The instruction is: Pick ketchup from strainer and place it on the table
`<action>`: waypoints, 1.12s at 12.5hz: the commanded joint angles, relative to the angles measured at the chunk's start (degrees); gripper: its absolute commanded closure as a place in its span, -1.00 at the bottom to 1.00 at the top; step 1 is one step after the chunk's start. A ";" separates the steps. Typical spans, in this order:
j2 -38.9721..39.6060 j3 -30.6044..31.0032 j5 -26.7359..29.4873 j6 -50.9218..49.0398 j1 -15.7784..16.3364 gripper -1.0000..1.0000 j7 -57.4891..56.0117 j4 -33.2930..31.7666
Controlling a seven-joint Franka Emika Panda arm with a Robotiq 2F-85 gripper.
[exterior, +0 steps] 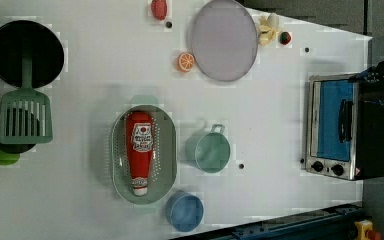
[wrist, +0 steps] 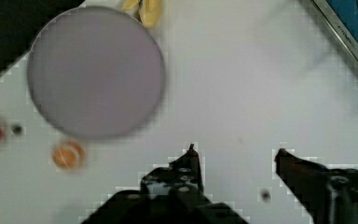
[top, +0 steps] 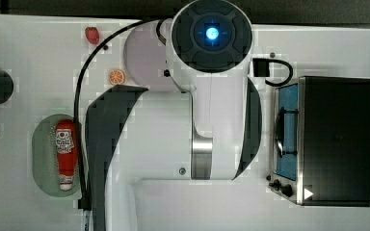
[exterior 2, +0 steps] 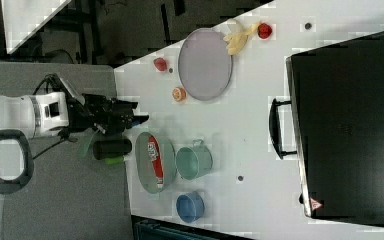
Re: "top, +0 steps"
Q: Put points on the red strawberry toy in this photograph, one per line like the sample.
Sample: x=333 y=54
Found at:
x=92 y=35

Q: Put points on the black cable loop connector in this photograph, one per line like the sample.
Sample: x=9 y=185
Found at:
x=262 y=68

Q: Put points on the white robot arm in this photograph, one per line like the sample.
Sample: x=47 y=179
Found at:
x=207 y=128

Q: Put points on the grey round plate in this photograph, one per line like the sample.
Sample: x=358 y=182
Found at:
x=145 y=58

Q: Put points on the red plush ketchup bottle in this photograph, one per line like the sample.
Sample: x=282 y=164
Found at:
x=66 y=153

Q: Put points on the black toaster oven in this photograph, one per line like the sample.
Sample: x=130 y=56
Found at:
x=321 y=142

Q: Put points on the orange slice toy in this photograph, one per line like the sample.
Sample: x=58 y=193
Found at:
x=117 y=77

